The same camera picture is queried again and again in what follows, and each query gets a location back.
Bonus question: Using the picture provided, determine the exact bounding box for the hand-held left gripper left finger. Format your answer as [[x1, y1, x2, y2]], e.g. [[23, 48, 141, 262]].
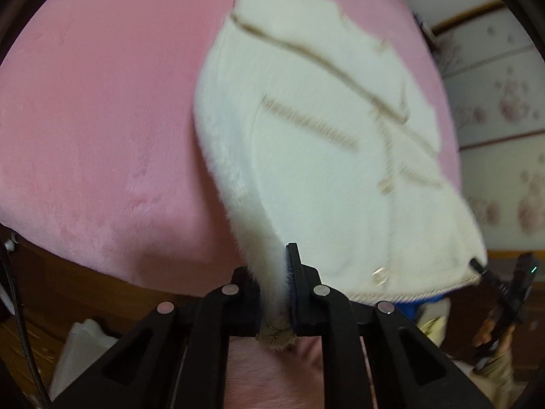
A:
[[51, 268, 261, 409]]

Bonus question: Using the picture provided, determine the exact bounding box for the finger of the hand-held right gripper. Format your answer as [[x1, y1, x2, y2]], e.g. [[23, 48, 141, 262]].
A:
[[469, 258, 512, 300]]

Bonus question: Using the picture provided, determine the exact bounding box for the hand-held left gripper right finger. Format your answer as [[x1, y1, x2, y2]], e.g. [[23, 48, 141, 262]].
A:
[[286, 243, 495, 409]]

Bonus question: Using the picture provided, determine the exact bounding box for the white fluffy cardigan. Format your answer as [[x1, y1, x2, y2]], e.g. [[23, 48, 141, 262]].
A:
[[192, 0, 488, 352]]

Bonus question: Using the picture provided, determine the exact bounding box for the person's right forearm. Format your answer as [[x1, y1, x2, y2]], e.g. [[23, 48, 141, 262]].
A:
[[470, 341, 518, 393]]

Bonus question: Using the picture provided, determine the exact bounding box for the person's right hand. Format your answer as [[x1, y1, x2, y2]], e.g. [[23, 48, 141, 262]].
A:
[[472, 311, 514, 359]]

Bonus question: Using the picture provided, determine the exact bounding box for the person's pink trouser leg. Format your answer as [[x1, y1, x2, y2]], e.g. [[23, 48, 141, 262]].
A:
[[225, 336, 371, 409]]

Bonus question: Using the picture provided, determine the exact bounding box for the floral wardrobe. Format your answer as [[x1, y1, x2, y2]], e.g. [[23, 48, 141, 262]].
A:
[[402, 0, 545, 265]]

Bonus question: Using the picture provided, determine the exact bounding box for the pink plush blanket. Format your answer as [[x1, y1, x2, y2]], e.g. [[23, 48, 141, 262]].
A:
[[0, 0, 465, 297]]

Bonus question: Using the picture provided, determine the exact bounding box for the wooden bed side rail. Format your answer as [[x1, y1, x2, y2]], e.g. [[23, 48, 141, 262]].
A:
[[13, 232, 239, 329]]

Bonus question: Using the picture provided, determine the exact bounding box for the black cable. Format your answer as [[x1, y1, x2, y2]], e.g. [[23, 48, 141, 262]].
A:
[[0, 239, 49, 407]]

